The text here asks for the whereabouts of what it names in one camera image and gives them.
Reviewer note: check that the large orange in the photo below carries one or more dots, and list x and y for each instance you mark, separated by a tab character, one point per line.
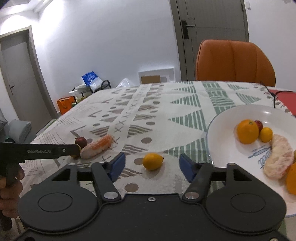
247	131
291	179

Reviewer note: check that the orange paper bag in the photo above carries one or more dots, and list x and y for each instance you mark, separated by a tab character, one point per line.
65	105

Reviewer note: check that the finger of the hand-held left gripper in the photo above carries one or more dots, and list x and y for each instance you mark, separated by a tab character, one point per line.
69	150

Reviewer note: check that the red printed mat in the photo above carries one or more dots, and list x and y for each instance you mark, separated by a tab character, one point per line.
285	99

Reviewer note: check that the clear plastic bag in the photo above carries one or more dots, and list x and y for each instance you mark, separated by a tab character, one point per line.
124	83

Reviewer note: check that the white plate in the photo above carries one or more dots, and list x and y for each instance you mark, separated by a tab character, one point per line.
226	143

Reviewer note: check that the blue plastic bag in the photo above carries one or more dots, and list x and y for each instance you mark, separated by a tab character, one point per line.
89	78

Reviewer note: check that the small white wall switch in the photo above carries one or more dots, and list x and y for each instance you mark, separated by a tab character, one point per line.
247	4

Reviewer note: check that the orange leather chair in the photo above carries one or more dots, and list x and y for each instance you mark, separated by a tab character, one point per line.
233	62

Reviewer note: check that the large peeled pomelo segment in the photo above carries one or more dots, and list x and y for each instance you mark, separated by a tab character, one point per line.
278	160

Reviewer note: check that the patterned tablecloth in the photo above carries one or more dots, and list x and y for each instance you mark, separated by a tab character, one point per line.
161	104

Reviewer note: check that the black metal rack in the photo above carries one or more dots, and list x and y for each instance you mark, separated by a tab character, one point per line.
106	83

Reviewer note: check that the small peeled pomelo segment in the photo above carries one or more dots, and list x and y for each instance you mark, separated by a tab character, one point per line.
97	146

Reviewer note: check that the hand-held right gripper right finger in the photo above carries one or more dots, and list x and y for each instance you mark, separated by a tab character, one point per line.
187	166

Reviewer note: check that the white framed board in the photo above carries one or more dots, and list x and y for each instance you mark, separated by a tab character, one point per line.
167	74

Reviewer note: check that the white box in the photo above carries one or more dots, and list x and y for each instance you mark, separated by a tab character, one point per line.
79	89

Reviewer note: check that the grey cushion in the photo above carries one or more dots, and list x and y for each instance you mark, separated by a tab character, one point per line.
19	129

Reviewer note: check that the person's left hand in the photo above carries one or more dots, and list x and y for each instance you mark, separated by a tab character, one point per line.
10	199

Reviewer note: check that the dark red plum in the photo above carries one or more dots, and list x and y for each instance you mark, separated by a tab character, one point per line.
81	140
259	124

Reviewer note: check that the small orange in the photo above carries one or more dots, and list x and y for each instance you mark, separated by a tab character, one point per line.
152	161
266	134

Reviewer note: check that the brown cardboard sheet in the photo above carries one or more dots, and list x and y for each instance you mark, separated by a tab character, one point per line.
150	79

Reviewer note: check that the grey side door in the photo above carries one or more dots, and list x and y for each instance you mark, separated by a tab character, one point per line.
23	81

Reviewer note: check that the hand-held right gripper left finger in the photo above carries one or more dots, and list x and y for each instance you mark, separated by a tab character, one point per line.
118	165

